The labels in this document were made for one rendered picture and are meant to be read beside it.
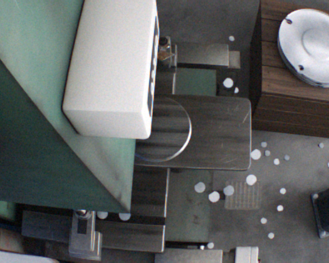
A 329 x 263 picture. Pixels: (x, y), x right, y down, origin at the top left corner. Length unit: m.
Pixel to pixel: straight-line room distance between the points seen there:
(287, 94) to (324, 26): 0.31
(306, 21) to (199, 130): 0.77
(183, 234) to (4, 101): 0.73
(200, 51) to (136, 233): 0.45
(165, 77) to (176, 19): 0.95
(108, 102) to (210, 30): 1.61
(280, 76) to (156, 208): 0.68
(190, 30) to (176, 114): 1.04
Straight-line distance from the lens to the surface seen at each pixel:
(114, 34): 0.21
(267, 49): 1.37
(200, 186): 0.88
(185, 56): 0.99
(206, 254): 0.87
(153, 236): 0.81
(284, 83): 1.33
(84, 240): 0.78
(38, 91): 0.17
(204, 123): 0.78
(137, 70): 0.20
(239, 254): 0.89
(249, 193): 1.39
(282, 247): 1.56
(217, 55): 1.00
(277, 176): 1.59
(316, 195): 1.59
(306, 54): 1.36
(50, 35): 0.18
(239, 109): 0.80
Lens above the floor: 1.51
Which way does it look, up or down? 71 degrees down
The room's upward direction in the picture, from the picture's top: 8 degrees counter-clockwise
